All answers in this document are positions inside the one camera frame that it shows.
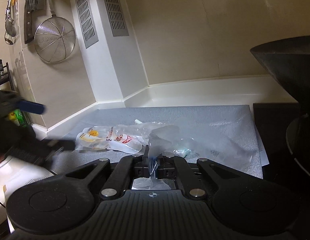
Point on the hanging kitchen cleaver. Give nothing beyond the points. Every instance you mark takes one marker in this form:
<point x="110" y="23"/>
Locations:
<point x="30" y="7"/>

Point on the right wall vent grille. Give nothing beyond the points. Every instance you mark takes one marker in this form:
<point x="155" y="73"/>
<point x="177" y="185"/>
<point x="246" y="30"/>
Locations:
<point x="116" y="18"/>

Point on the printed clear sauce pouch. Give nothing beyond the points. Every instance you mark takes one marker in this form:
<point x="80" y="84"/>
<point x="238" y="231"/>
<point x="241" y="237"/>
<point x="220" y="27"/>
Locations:
<point x="108" y="138"/>

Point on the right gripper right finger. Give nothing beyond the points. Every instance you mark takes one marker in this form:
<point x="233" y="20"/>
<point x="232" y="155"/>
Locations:
<point x="177" y="169"/>

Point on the black wire spice rack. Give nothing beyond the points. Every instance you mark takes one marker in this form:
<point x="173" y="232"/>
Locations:
<point x="6" y="77"/>

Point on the wall vent grille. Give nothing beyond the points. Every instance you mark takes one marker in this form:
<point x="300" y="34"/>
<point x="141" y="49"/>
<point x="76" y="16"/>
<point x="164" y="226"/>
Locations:
<point x="87" y="23"/>
<point x="116" y="18"/>

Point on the clear plastic bag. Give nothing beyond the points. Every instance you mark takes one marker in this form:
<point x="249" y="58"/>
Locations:
<point x="191" y="142"/>

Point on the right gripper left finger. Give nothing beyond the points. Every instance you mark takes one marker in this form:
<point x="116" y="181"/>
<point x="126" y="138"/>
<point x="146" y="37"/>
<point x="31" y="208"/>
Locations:
<point x="124" y="173"/>

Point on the hanging metal ladle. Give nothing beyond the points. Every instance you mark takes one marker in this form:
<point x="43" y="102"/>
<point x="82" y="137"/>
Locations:
<point x="10" y="30"/>

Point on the black wok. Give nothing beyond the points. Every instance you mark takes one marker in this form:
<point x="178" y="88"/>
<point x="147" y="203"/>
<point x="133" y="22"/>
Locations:
<point x="288" y="62"/>

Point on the round wire mesh strainer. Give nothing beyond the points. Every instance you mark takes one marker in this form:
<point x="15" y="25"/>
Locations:
<point x="55" y="38"/>

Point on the left wall vent grille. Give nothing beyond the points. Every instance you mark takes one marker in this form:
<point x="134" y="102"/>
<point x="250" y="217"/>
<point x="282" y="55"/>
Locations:
<point x="87" y="23"/>

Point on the yellow green seasoning bag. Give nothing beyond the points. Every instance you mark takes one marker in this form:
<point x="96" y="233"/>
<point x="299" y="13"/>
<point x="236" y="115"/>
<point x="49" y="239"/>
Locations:
<point x="18" y="118"/>

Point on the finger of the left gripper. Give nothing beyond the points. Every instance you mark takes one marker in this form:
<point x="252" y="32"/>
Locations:
<point x="31" y="107"/>

